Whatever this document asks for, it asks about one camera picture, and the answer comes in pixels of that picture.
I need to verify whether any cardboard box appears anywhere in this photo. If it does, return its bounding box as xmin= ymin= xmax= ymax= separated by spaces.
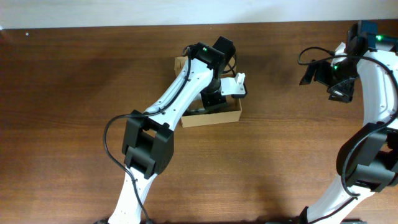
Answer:
xmin=174 ymin=55 xmax=243 ymax=128

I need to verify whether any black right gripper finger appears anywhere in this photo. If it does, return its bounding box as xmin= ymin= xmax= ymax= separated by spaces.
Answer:
xmin=299 ymin=65 xmax=317 ymax=85
xmin=327 ymin=78 xmax=355 ymax=103

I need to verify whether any right black cable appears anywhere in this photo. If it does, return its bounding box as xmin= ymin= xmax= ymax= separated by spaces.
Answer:
xmin=297 ymin=46 xmax=398 ymax=224

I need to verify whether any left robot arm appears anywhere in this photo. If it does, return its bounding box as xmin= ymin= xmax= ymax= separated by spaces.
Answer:
xmin=107 ymin=37 xmax=236 ymax=223

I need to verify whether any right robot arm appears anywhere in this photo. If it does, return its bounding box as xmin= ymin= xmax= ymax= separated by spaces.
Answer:
xmin=297 ymin=21 xmax=397 ymax=223

